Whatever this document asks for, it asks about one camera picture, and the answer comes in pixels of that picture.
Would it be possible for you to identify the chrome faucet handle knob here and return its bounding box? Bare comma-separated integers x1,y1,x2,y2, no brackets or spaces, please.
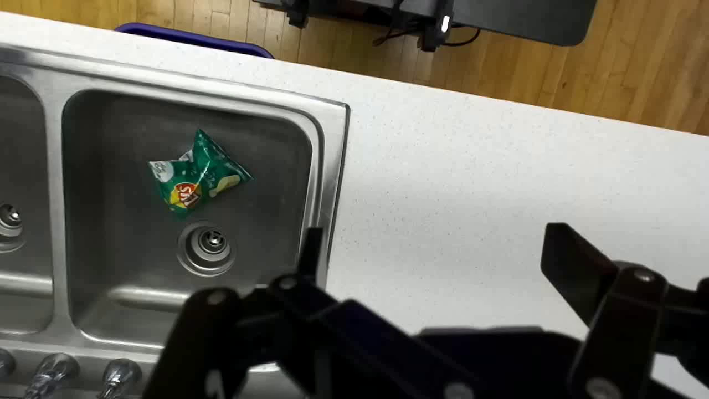
97,359,142,399

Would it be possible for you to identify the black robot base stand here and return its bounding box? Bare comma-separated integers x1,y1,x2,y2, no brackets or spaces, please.
255,0,599,52

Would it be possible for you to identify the right basin drain strainer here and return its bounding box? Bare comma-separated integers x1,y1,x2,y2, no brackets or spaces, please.
177,223,235,277

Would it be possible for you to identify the left basin drain strainer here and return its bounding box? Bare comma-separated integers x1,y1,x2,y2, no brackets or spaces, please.
0,204,25,252

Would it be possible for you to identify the blue bin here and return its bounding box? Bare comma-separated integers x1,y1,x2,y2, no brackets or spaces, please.
116,23,274,59

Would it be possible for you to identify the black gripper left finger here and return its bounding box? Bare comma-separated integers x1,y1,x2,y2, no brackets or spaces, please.
142,230,474,399

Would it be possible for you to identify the basin drain strainer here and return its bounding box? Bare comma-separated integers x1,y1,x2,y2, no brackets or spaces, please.
177,223,235,277
0,204,25,252

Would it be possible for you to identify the chrome faucet base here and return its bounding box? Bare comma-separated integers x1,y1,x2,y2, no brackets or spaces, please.
22,353,79,399

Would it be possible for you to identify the stainless steel double sink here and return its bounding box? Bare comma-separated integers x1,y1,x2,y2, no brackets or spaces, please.
0,45,350,399

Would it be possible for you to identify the green snack packet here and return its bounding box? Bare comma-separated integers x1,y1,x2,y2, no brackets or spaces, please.
149,129,252,216

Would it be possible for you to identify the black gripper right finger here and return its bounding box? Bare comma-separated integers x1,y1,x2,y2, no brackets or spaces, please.
540,222,709,399

